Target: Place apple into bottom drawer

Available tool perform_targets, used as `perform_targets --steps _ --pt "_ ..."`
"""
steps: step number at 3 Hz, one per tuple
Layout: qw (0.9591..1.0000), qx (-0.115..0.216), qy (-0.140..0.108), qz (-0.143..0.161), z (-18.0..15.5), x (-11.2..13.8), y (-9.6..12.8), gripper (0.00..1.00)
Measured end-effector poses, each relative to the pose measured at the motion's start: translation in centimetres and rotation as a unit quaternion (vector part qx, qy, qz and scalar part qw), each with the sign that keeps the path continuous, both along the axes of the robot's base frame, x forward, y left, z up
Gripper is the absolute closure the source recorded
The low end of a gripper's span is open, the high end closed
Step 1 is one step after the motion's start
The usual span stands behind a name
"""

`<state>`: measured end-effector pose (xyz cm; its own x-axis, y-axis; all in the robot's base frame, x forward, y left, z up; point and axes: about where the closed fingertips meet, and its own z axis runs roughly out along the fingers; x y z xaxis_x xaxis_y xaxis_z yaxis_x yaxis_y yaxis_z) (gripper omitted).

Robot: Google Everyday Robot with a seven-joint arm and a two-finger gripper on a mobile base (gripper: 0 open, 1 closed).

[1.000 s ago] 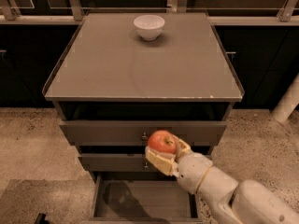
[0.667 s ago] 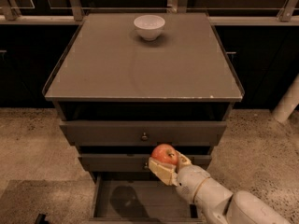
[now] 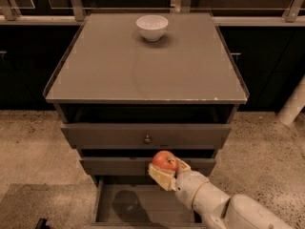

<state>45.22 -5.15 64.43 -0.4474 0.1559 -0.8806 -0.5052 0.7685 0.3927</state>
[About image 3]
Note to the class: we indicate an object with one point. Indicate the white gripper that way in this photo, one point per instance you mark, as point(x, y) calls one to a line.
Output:
point(188, 185)

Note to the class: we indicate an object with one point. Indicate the red apple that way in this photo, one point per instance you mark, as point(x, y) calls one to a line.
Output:
point(165, 160)

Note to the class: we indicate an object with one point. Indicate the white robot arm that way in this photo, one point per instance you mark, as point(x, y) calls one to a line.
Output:
point(217, 209)

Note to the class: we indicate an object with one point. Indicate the top drawer brass knob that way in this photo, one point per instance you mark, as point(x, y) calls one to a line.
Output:
point(147, 139)

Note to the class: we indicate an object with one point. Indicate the bottom grey drawer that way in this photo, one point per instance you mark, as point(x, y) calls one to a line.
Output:
point(139, 203)

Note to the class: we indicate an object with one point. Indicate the grey drawer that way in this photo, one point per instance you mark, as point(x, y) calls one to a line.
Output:
point(131, 136)
point(138, 166)
point(139, 203)

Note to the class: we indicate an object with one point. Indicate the middle grey drawer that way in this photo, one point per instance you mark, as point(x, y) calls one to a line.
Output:
point(138, 166)

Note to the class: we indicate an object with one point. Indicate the grey drawer cabinet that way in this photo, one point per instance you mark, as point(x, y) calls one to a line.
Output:
point(114, 75)

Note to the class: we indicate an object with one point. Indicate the top grey drawer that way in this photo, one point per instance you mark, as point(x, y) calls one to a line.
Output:
point(131, 136)

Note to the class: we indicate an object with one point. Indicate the white pole leg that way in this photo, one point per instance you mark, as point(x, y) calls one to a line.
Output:
point(294, 104)

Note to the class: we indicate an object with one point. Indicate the black object on floor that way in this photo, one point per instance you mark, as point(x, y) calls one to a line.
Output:
point(42, 224)

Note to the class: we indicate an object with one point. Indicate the white ceramic bowl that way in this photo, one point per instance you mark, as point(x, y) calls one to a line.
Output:
point(152, 27)

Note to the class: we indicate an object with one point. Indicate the metal railing frame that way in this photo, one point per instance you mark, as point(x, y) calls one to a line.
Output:
point(244, 13)

